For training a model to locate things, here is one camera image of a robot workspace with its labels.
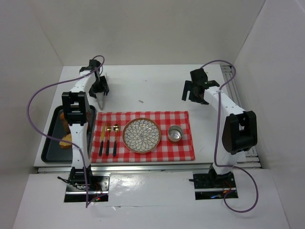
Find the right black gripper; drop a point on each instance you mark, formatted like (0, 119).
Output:
(195, 92)

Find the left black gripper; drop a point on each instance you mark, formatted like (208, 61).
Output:
(100, 90)

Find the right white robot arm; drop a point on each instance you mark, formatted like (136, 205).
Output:
(236, 130)

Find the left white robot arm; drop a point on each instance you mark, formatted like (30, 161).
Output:
(78, 114)

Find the upper bread piece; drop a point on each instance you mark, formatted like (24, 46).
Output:
(64, 123)

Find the lower bread slice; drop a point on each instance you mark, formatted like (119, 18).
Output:
(65, 143)

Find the small metal cup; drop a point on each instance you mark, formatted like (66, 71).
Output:
(175, 133)

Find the red white checkered cloth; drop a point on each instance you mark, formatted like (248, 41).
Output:
(166, 151)

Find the floral patterned plate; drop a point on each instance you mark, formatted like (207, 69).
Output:
(141, 135)

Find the black baking tray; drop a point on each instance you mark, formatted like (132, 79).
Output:
(52, 152)

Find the gold fork black handle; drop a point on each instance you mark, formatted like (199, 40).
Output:
(109, 129)

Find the gold spoon black handle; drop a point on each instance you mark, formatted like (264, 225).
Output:
(116, 128)

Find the gold knife black handle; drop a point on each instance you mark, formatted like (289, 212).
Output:
(102, 139)

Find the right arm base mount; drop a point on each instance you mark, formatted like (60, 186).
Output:
(211, 185)

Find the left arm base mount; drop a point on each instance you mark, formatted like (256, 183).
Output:
(83, 186)

